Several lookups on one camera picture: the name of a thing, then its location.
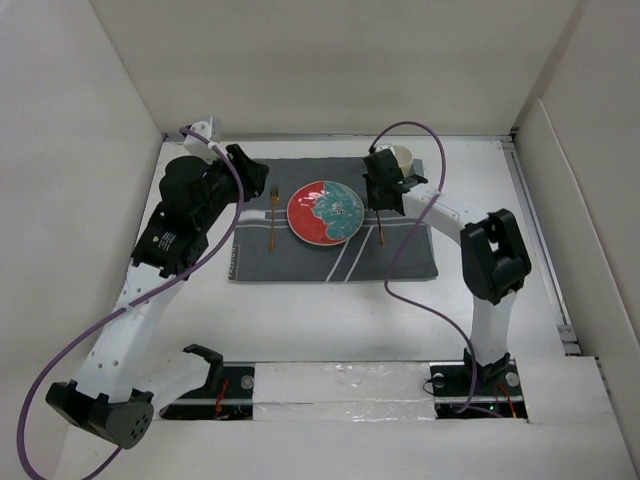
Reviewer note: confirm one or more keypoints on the copper spoon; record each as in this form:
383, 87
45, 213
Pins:
382, 238

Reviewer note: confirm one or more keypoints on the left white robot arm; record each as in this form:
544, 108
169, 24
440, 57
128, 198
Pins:
107, 397

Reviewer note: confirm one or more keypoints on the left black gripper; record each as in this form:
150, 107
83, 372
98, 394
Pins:
251, 173

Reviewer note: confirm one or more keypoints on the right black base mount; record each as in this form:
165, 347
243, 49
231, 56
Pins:
496, 393

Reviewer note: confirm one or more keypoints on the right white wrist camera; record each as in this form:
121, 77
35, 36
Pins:
382, 148

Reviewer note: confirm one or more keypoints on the copper fork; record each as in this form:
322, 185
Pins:
274, 200

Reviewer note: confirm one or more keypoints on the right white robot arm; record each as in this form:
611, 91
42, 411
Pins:
494, 258

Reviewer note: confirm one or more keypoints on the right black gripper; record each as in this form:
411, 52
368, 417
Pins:
373, 203

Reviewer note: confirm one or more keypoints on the light green mug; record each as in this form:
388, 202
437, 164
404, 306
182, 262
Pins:
404, 159

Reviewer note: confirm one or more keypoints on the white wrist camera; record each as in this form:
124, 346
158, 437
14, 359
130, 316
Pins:
199, 134
382, 148

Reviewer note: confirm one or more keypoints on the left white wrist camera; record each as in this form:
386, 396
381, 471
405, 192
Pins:
199, 134

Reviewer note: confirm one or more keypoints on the red and teal plate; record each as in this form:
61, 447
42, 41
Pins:
325, 213

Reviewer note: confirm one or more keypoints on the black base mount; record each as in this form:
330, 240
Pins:
496, 393
226, 395

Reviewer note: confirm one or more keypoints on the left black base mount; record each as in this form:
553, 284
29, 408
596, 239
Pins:
226, 395

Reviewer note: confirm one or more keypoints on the grey striped placemat cloth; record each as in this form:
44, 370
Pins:
360, 259

